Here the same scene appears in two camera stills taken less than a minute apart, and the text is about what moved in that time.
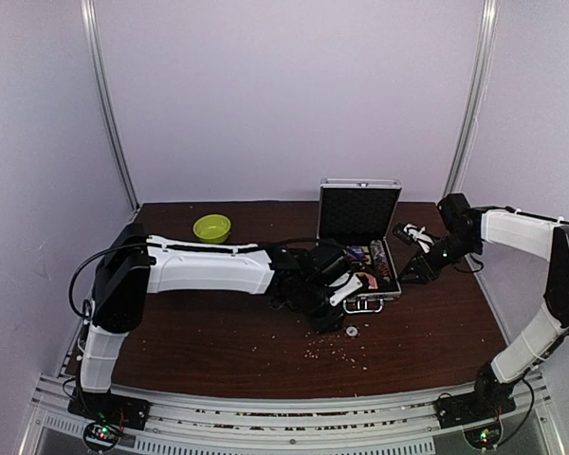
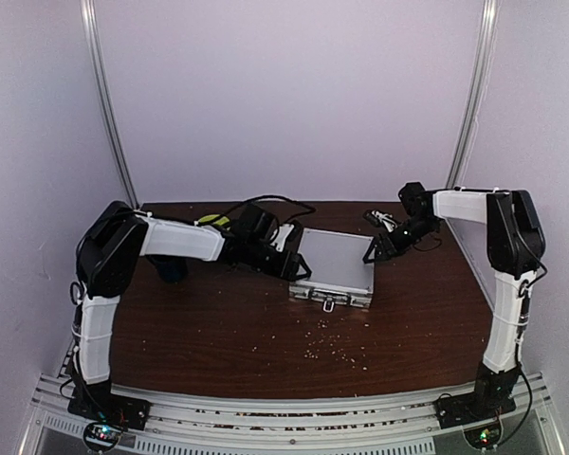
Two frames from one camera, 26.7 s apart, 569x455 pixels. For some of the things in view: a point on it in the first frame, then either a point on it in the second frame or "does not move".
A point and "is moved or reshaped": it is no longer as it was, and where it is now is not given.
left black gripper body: x=307 y=303 to x=258 y=261
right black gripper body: x=457 y=248 to x=416 y=229
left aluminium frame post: x=89 y=18 does not move
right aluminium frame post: x=476 y=100 does not move
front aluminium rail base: x=183 y=423 does not move
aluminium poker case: x=360 y=214 is moved or reshaped
